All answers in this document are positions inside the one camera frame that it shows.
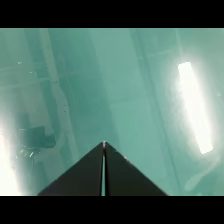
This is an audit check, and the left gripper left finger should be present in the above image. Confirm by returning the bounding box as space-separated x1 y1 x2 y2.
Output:
37 141 105 197

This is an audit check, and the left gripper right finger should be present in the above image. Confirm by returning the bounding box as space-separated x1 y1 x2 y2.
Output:
103 141 168 197

